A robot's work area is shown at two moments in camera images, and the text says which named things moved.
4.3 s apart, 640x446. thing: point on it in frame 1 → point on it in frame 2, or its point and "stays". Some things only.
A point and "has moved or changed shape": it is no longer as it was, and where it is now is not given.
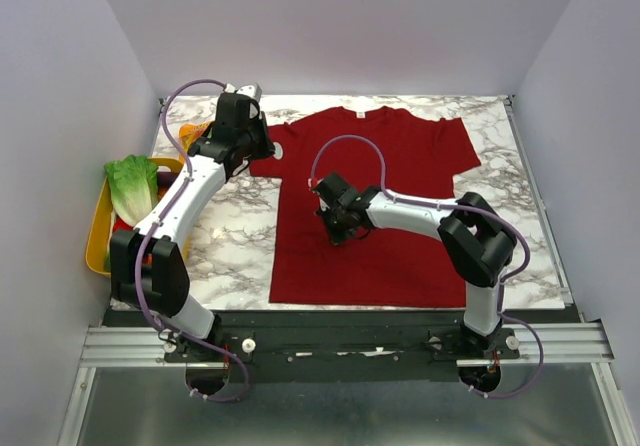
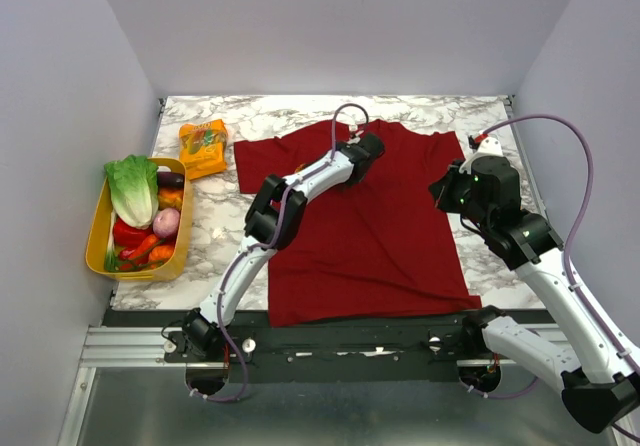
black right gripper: (339, 223) → (442, 192)
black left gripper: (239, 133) → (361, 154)
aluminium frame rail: (580, 344) stays
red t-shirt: (379, 148) has moved or changed shape
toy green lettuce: (133, 186) stays
